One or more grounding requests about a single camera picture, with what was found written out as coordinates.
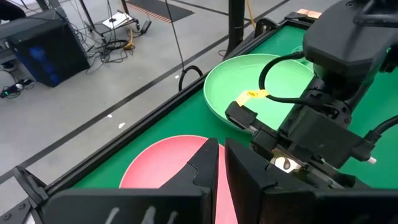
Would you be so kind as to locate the large light green plate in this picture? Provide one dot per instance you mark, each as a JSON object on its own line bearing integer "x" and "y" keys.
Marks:
{"x": 233, "y": 81}

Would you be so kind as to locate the salmon pink plastic plate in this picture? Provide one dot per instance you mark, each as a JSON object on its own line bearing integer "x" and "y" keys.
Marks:
{"x": 155, "y": 168}

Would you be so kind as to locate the black computer tower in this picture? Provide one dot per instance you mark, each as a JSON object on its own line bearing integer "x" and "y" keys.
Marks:
{"x": 46, "y": 49}

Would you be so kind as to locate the black power strip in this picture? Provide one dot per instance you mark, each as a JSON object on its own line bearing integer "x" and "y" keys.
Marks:
{"x": 15, "y": 88}

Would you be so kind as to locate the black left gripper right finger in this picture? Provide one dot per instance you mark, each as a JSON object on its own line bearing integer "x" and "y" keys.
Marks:
{"x": 245, "y": 174}

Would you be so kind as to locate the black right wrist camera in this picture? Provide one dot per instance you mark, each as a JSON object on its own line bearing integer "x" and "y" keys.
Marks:
{"x": 323, "y": 137}

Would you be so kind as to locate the black mat with striped edge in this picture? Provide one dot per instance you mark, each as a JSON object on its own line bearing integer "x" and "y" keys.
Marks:
{"x": 161, "y": 9}

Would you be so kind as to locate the black camera stand pole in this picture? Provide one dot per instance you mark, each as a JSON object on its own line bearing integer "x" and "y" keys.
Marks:
{"x": 237, "y": 25}

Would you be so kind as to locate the black wheeled stand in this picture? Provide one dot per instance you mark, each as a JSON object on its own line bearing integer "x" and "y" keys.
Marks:
{"x": 87, "y": 15}

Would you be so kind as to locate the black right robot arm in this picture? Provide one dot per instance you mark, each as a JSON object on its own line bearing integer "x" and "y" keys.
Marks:
{"x": 342, "y": 37}

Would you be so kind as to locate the white paper sheet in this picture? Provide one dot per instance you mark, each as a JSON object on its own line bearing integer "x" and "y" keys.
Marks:
{"x": 116, "y": 20}

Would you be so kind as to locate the yellow tape tag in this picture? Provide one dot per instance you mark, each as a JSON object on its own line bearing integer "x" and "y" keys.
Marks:
{"x": 255, "y": 93}

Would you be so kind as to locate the black power adapter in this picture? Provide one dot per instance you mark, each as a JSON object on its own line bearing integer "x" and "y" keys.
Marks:
{"x": 146, "y": 27}

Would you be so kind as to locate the right wooden side board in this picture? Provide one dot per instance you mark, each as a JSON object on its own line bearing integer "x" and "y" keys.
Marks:
{"x": 309, "y": 13}

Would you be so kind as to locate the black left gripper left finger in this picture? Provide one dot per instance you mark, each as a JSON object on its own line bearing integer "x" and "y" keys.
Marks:
{"x": 205, "y": 168}

